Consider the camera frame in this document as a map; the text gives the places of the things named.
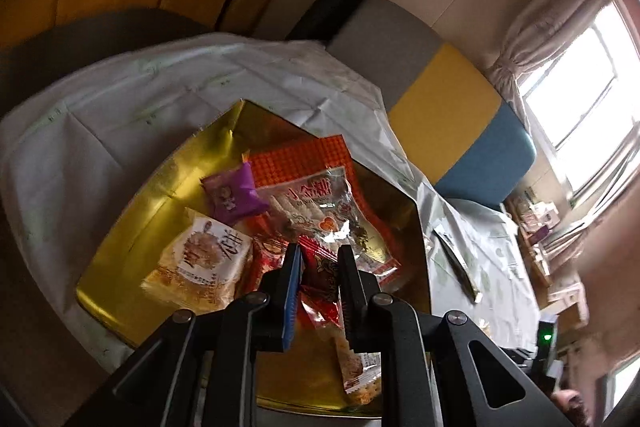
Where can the large red orange snack bag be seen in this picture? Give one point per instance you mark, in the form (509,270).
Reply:
(310,197)

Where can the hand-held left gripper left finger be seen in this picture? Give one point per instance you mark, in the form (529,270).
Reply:
(292,302)

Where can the window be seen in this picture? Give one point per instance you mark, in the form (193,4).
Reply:
(590,82)

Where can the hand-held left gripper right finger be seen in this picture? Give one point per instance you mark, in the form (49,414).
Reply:
(350,302)

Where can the beige cake snack packet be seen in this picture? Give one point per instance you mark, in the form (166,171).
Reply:
(200,257)

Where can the white green-printed tablecloth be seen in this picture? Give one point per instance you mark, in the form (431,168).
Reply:
(100,107)

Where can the clear crispy red-ended snack packet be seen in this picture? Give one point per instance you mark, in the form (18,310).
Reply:
(322,277)

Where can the golden tray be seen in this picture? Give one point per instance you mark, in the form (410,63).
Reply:
(165,207)

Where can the flat silver foil packet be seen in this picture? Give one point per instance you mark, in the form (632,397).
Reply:
(457,264)

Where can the pale curtain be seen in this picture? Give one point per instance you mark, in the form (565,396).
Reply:
(550,32)

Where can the purple snack packet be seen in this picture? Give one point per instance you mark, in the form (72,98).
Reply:
(235,194)

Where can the red snack packet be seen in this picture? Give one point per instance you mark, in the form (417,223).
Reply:
(267,257)

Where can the dark grey chair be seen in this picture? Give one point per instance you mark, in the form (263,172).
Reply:
(75,42)

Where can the purple box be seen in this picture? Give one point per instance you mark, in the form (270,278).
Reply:
(546,227)

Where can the grey yellow blue sofa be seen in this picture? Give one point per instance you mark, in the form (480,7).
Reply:
(450,107)

